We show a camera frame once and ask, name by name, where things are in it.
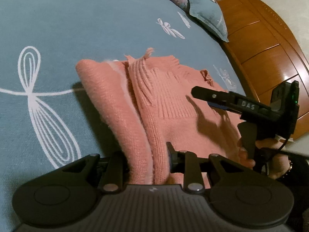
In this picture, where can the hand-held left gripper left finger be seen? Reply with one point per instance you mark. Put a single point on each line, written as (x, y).
(115, 166)

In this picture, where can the person's right hand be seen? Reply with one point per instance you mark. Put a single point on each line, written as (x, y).
(272, 166)

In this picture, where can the blue floral pillow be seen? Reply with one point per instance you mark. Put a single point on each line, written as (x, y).
(208, 17)

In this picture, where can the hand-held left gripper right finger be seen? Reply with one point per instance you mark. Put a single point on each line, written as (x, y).
(172, 154)

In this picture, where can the pink striped knit sweater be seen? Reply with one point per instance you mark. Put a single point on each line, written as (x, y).
(164, 116)

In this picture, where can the wooden headboard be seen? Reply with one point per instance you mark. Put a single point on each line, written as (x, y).
(265, 41)

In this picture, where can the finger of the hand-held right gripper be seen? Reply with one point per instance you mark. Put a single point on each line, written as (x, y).
(224, 106)
(212, 95)

